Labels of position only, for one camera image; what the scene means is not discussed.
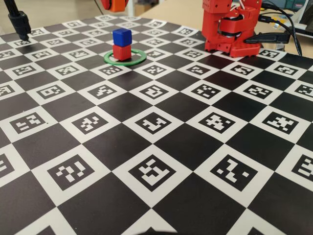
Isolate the red cube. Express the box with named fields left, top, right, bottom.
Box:
left=112, top=45, right=132, bottom=61

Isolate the brown cardboard box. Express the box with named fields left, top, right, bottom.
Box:
left=134, top=3, right=150, bottom=16

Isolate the thick black cable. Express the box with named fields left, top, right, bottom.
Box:
left=261, top=0, right=304, bottom=56

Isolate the orange cube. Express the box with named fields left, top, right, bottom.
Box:
left=110, top=0, right=127, bottom=12

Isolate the black white marker checkerboard mat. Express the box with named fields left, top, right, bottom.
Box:
left=0, top=14, right=313, bottom=235

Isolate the green ring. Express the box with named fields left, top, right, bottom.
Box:
left=103, top=48, right=147, bottom=66

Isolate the black cable with plug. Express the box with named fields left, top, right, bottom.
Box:
left=258, top=14, right=294, bottom=34

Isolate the teal box with red label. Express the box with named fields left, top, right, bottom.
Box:
left=268, top=0, right=305, bottom=10

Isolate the blue cube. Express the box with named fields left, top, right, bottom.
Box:
left=112, top=28, right=133, bottom=47

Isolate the black tripod leg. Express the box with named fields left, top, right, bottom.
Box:
left=4, top=0, right=32, bottom=41

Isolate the black clamp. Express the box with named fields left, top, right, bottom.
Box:
left=244, top=32, right=291, bottom=45

